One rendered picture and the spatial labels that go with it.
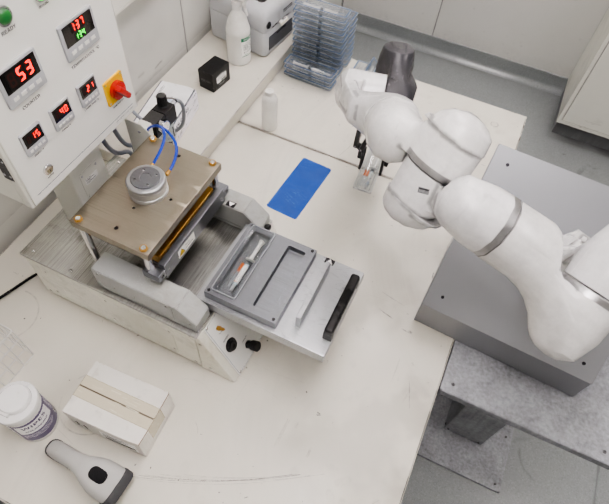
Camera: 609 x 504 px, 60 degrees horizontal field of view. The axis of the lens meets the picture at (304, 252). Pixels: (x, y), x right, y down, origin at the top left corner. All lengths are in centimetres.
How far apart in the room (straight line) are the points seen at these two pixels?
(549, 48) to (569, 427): 245
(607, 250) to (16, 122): 96
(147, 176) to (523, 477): 166
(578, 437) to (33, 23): 136
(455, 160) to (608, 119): 231
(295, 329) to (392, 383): 33
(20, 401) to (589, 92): 275
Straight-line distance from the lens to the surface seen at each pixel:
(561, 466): 224
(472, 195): 83
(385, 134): 94
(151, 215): 108
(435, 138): 89
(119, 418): 119
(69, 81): 106
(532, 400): 140
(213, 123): 171
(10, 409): 120
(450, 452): 208
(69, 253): 130
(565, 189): 130
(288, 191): 157
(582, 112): 314
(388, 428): 126
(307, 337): 107
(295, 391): 126
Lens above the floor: 194
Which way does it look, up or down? 56 degrees down
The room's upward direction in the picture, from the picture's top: 6 degrees clockwise
